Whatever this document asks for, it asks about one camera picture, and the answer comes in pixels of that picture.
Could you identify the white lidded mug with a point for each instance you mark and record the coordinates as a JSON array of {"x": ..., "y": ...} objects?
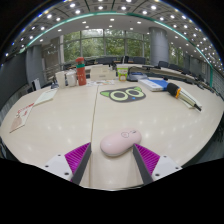
[{"x": 71, "y": 79}]

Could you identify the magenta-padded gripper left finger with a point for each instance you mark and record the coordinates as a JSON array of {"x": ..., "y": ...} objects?
[{"x": 77, "y": 156}]

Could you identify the grey cat-shaped mouse pad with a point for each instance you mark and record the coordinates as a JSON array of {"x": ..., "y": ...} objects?
[{"x": 123, "y": 95}]

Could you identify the printed paper cup with straw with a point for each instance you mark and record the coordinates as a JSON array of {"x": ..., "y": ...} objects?
[{"x": 122, "y": 73}]

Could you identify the cream cardboard box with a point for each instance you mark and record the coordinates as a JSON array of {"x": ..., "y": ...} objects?
[{"x": 102, "y": 73}]

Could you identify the pink computer mouse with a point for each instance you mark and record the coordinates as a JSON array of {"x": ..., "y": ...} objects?
[{"x": 118, "y": 142}]

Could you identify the black gooseneck conference microphone unit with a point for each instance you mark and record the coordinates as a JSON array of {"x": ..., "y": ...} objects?
[{"x": 136, "y": 77}]

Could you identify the round ceiling lights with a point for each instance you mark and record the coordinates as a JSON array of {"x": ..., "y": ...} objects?
[{"x": 100, "y": 7}]

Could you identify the red and white leaflet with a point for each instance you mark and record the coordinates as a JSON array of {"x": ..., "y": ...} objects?
[{"x": 21, "y": 117}]

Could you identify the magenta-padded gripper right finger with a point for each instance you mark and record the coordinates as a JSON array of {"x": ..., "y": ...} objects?
[{"x": 148, "y": 158}]

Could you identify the red bottle with green band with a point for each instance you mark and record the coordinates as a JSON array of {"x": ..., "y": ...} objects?
[{"x": 81, "y": 73}]

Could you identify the blue and white book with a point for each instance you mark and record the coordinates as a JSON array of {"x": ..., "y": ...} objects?
[{"x": 154, "y": 84}]

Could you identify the long curved conference desk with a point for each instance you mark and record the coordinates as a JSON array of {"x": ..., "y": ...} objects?
[{"x": 166, "y": 72}]

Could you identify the white paper cup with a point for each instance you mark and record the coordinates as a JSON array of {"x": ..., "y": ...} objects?
[{"x": 60, "y": 80}]

